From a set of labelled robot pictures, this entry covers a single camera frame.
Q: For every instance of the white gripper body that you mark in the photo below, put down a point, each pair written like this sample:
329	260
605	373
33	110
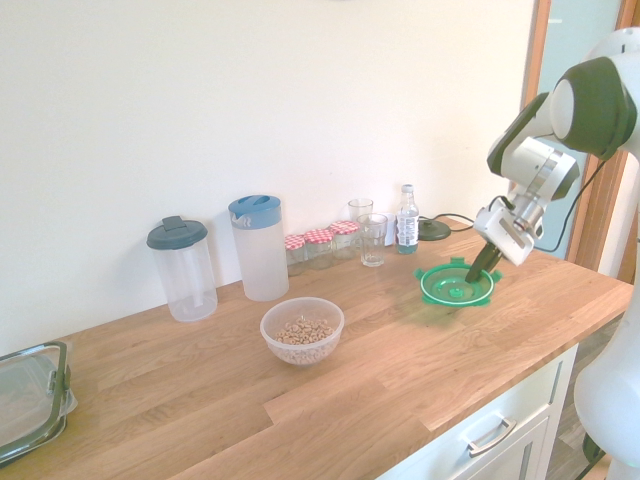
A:
502	232

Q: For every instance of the black round kettle base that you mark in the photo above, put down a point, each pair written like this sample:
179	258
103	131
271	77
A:
434	231

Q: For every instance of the clear water bottle blue label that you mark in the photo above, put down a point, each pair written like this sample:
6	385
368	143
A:
407	225

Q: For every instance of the frosted jug blue lid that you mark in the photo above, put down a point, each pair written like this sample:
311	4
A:
260	260

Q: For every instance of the clear drinking glass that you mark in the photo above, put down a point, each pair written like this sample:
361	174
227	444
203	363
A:
360	207
373	242

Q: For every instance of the clear plastic food bowl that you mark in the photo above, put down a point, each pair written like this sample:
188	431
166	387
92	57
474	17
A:
300	356

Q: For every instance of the rectangular glass container green clips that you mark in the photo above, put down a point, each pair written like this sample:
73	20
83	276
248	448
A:
25	395

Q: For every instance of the beige cereal rings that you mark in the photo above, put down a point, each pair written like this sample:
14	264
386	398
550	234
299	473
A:
305	331

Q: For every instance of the green round container lid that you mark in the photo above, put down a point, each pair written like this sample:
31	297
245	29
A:
450	292

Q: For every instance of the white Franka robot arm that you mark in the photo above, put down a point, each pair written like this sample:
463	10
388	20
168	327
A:
600	100

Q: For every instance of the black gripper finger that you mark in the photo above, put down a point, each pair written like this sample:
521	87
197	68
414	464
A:
492	257
477	265

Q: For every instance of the wooden door frame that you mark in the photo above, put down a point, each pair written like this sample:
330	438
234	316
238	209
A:
535	50

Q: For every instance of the white cabinet drawer front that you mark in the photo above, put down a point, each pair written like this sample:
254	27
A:
500	400

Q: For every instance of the clear jug dark teal lid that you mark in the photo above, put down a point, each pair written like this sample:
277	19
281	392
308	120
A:
182	280

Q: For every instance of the glass jar red checked lid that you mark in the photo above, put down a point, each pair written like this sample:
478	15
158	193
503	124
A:
295	250
344	240
318	247

